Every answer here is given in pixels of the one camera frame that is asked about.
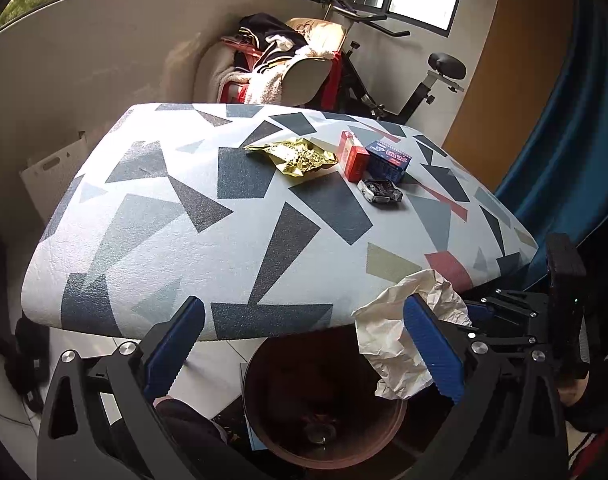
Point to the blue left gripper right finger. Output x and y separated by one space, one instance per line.
441 359

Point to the white plastic basket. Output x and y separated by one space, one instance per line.
47 179

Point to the blue curtain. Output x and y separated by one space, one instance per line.
559 181

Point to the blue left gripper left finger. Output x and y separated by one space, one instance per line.
166 346

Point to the brown round trash bin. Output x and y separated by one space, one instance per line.
310 399

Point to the red cigarette box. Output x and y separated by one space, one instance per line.
353 157

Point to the wooden wardrobe panel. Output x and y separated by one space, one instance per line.
519 65

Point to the pile of clothes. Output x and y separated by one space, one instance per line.
274 55

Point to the right hand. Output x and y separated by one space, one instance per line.
585 401

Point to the blue milk carton box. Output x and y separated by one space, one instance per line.
386 163

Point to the gold foil wrapper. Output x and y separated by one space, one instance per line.
295 157

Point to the black tissue pack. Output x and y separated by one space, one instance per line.
380 191

